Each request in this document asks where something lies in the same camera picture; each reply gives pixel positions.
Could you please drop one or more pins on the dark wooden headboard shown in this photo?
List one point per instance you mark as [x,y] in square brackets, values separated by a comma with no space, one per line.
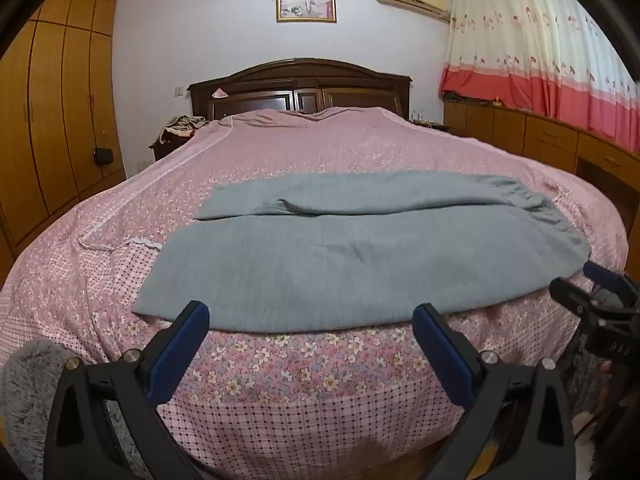
[300,85]

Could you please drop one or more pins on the dark cloth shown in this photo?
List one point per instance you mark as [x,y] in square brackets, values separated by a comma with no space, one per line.
[465,97]

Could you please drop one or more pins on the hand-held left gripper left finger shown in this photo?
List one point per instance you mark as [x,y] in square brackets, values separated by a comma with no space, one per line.
[180,350]

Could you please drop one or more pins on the wooden wardrobe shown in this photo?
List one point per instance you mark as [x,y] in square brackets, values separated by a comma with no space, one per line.
[55,120]

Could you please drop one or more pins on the pink floral bedspread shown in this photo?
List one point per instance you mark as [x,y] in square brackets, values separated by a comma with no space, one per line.
[300,160]

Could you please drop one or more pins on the low wooden cabinet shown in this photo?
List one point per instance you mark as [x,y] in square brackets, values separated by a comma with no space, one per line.
[550,135]

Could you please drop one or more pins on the floral curtain with red hem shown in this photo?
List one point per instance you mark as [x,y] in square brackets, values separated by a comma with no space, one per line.
[530,50]

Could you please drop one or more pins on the person's left forearm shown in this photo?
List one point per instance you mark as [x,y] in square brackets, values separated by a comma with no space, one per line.
[30,400]

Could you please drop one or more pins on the small black device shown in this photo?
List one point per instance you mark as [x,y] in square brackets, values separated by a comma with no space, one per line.
[103,156]

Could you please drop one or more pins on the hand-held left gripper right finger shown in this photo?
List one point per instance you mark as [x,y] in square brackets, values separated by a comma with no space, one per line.
[445,355]

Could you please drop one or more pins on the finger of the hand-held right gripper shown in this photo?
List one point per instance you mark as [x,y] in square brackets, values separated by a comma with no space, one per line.
[572,296]
[602,273]

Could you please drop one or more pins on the small pink cloth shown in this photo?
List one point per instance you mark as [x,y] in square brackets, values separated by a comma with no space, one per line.
[220,93]

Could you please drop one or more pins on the grey pants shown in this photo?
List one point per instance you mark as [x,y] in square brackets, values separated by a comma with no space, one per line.
[320,270]

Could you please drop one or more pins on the pile of clothes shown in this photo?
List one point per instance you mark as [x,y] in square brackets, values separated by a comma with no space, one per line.
[182,125]

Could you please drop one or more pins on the dark wooden nightstand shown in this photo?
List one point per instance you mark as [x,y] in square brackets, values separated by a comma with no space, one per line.
[432,126]
[159,151]

